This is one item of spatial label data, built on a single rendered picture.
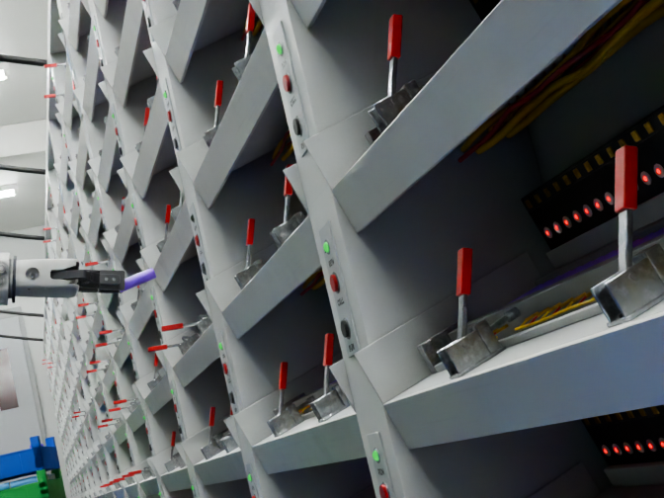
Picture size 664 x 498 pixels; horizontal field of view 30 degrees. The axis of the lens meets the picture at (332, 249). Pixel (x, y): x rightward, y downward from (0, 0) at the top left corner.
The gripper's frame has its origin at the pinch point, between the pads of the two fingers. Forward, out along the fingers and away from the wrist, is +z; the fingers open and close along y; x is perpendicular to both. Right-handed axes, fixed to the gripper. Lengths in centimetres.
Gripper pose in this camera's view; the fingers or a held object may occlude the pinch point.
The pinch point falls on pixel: (111, 282)
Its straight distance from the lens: 203.7
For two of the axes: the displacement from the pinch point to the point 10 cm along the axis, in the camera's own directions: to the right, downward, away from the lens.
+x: 0.2, 9.8, -2.1
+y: -2.4, 2.1, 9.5
